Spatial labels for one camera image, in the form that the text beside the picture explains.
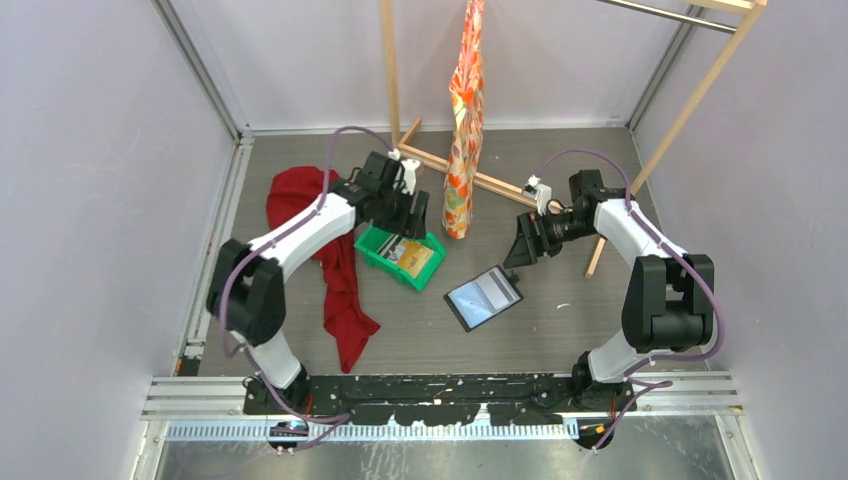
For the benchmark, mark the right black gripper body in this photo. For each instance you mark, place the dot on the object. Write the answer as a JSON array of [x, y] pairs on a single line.
[[562, 228]]

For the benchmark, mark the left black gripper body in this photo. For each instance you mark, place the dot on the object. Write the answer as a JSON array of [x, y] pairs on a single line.
[[394, 212]]

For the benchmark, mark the green plastic bin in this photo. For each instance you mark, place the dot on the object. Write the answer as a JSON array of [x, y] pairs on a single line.
[[372, 238]]

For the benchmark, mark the black card holder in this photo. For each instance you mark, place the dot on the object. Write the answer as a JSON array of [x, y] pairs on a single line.
[[483, 298]]

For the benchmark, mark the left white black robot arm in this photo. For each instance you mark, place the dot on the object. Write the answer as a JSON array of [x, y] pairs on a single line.
[[246, 292]]

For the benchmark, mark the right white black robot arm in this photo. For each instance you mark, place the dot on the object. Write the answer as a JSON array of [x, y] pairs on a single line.
[[670, 305]]

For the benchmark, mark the wooden clothes rack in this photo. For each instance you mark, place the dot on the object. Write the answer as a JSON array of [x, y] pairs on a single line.
[[734, 18]]

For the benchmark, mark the red cloth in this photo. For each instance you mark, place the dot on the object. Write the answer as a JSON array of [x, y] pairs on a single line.
[[292, 191]]

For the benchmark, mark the orange floral tote bag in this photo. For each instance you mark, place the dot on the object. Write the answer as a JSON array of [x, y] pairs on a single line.
[[466, 90]]

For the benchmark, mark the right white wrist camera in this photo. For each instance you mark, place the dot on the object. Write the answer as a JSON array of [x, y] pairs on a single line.
[[539, 192]]

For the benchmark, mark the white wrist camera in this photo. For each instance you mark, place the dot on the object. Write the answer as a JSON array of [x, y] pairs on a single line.
[[539, 192], [407, 177]]

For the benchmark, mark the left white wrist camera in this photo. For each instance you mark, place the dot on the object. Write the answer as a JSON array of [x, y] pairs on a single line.
[[407, 177]]

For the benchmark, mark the perforated metal rail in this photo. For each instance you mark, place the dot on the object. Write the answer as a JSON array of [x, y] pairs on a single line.
[[298, 431]]

